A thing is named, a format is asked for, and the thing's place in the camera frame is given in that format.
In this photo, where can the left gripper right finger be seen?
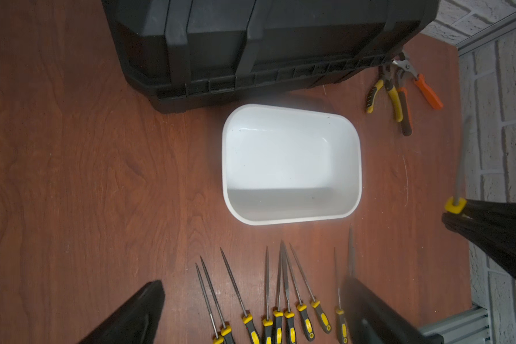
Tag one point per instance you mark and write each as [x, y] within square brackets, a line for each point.
[371, 320]

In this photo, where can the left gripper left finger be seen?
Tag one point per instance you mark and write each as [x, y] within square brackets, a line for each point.
[136, 321]

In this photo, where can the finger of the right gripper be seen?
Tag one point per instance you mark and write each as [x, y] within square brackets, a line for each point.
[499, 215]
[494, 235]

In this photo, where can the file tool twelfth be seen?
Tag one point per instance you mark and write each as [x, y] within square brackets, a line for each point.
[456, 203]

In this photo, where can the white plastic storage box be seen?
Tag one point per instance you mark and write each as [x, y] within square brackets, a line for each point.
[285, 165]

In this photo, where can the black plastic toolbox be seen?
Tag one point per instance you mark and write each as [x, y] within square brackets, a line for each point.
[184, 55]

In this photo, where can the aluminium front rail frame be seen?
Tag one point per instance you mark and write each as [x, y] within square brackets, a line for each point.
[471, 326]

